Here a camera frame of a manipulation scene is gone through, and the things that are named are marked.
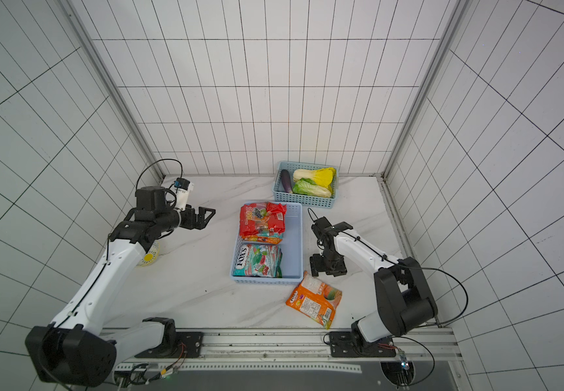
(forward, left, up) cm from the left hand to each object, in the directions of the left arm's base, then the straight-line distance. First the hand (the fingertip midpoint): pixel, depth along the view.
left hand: (199, 213), depth 79 cm
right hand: (-13, -40, -19) cm, 46 cm away
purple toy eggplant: (+33, -29, -19) cm, 48 cm away
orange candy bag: (+2, -20, -19) cm, 28 cm away
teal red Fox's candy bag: (-9, -21, -15) cm, 27 cm away
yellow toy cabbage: (+29, -46, -12) cm, 56 cm away
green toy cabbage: (+25, -38, -14) cm, 48 cm away
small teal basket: (+22, -26, -15) cm, 37 cm away
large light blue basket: (-1, -31, -21) cm, 38 cm away
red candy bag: (+5, -20, -10) cm, 23 cm away
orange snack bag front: (-21, -39, -20) cm, 48 cm away
